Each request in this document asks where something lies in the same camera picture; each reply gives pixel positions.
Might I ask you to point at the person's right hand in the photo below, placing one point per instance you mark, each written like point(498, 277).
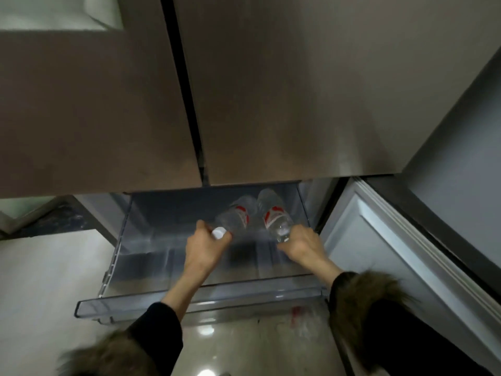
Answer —
point(307, 248)

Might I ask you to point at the person's left hand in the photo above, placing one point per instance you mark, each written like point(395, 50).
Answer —
point(201, 254)

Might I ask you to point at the clear water bottle red label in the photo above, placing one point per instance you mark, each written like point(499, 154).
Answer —
point(274, 217)
point(238, 215)

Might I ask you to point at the clear plastic fridge drawer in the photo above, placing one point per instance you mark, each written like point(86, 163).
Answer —
point(156, 266)

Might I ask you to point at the white fridge door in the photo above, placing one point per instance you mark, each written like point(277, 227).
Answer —
point(391, 262)

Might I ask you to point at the brown refrigerator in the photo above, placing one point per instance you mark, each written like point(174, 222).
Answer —
point(274, 93)

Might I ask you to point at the person's left forearm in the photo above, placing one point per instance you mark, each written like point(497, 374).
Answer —
point(184, 293)

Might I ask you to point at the person's right forearm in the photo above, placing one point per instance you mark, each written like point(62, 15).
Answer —
point(340, 278)

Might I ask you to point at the white paper sheet folded corner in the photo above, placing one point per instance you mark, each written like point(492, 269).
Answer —
point(47, 11)

